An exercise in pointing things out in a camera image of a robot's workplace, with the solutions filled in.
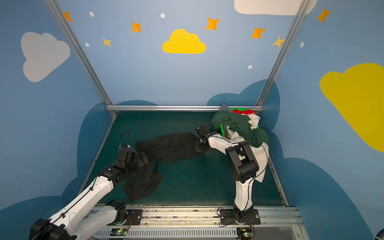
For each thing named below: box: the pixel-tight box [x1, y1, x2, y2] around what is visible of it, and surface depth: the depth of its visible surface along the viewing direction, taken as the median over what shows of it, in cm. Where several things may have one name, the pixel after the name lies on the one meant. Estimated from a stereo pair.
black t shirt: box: [124, 132, 210, 202], surface depth 95 cm
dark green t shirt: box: [211, 110, 270, 147], surface depth 104 cm
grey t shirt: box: [220, 103, 234, 114], surface depth 116 cm
